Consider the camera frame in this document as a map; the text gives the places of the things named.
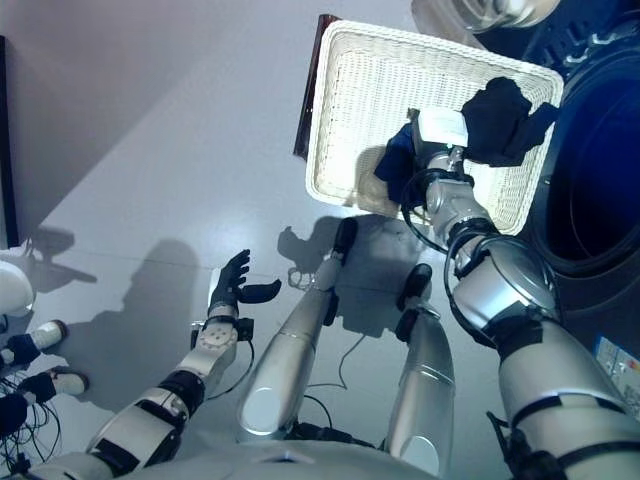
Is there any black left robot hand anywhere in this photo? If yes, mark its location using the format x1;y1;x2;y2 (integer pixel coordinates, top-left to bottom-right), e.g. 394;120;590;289
207;248;283;321

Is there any silver left robot leg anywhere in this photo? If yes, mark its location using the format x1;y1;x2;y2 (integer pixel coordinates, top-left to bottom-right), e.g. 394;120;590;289
234;217;359;446

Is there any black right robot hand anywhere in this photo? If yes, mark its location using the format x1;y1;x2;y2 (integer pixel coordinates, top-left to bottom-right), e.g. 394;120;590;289
407;107;471;156

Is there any silver robot leg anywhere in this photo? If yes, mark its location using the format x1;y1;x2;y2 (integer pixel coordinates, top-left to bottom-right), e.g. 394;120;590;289
234;217;359;446
384;263;456;476

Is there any grey robot torso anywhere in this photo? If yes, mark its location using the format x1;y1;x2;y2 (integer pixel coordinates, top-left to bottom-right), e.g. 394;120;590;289
29;437;511;480

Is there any black cable bundle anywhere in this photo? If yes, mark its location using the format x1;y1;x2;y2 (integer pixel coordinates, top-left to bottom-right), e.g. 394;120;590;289
0;394;64;480

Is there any washing machine label sticker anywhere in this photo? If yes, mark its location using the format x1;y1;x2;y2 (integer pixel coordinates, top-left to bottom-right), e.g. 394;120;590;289
594;335;640;396

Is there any dark grey washing machine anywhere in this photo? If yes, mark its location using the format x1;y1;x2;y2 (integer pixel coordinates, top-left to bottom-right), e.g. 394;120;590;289
479;0;640;401

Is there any white wicker laundry basket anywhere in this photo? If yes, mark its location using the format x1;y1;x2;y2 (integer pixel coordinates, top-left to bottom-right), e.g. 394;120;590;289
304;19;565;236

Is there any blue garment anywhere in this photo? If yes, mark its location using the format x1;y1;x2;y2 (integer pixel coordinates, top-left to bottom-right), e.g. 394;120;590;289
372;122;431;206

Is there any silver right robot leg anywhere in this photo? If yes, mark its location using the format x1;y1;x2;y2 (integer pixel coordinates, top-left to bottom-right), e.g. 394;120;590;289
384;263;456;476

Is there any black garment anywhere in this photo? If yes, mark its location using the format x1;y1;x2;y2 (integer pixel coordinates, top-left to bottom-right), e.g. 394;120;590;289
459;77;557;167

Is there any grey partition panel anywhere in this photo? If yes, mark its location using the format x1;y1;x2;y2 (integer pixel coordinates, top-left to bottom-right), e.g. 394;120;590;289
0;34;20;249

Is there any white cylinder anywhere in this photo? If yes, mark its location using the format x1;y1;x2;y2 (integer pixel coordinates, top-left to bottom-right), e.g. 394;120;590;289
0;259;37;319

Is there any white sneaker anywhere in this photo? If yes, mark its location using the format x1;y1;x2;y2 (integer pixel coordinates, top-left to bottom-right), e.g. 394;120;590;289
49;366;90;396
29;319;69;351

